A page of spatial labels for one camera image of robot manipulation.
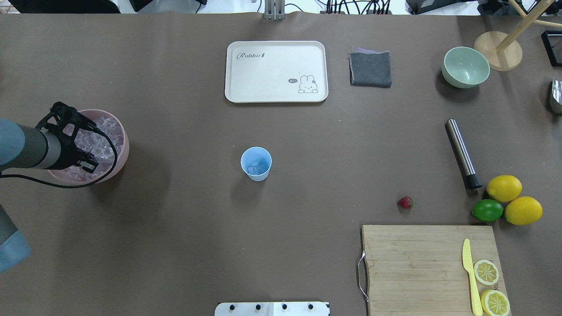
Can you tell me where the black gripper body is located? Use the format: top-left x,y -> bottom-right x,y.
36,101 -> 100,174

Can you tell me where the clear ice cube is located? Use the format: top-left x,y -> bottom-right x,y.
246,164 -> 268,176

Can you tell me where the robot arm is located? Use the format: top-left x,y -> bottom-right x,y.
0,102 -> 107,273

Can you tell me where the pile of clear ice cubes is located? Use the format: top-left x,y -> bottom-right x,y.
53,115 -> 124,180

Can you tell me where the light blue plastic cup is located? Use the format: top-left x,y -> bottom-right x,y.
240,147 -> 272,182

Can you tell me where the pink bowl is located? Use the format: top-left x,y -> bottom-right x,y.
48,109 -> 129,185

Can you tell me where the cream rabbit tray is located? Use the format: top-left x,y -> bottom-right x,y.
224,41 -> 329,104

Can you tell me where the grey folded cloth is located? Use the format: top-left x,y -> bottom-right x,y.
349,48 -> 392,88

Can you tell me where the red strawberry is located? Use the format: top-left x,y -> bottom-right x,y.
397,196 -> 413,209

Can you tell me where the bamboo cutting board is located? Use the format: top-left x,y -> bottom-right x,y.
358,225 -> 501,316

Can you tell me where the steel muddler black tip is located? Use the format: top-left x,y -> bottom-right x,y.
444,118 -> 482,190

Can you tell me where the light green bowl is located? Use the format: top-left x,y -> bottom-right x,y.
441,47 -> 490,89

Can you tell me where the yellow plastic knife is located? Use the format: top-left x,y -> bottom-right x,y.
461,239 -> 483,316

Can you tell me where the green lime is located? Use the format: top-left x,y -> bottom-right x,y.
470,199 -> 504,222

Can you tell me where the wooden glass drying stand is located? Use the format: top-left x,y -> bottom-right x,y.
474,0 -> 562,72

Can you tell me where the yellow lemon lower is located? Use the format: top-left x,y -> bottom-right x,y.
486,175 -> 522,203

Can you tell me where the yellow lemon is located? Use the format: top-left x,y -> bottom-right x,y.
504,196 -> 543,225
486,175 -> 522,203

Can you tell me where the lemon half lower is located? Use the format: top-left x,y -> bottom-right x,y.
473,259 -> 500,286

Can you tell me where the lemon half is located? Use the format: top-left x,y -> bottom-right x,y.
480,290 -> 511,316
473,259 -> 500,286

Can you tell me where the lemon half upper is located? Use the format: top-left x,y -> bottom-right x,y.
480,290 -> 511,316

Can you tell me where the yellow lemon upper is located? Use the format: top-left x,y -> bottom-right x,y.
504,196 -> 543,225

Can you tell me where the aluminium frame post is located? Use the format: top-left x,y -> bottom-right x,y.
263,0 -> 285,21

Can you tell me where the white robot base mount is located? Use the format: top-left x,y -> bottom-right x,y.
214,301 -> 331,316

